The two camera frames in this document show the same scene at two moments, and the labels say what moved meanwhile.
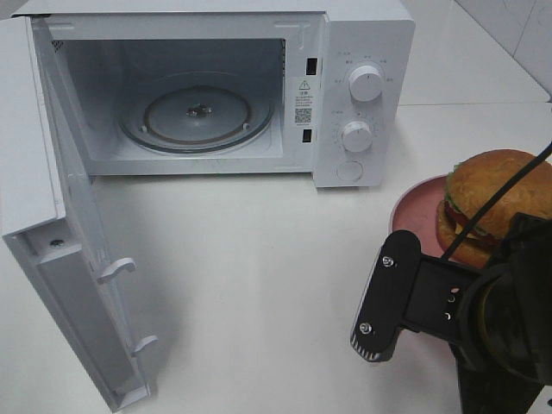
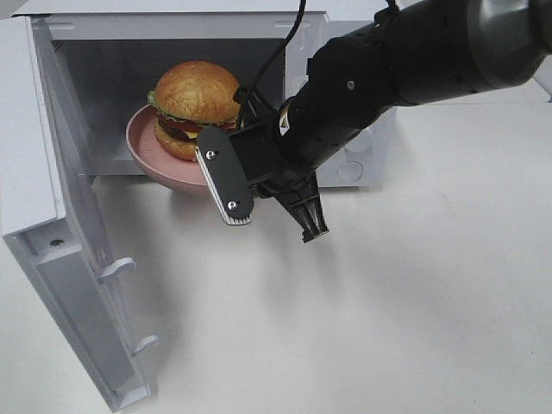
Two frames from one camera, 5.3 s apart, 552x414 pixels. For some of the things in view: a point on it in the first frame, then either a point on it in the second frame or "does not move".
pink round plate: x=416 y=211 to x=141 y=134
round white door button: x=349 y=171 does not move
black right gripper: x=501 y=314 to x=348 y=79
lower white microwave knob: x=357 y=136 does not move
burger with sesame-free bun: x=474 y=184 to x=190 y=97
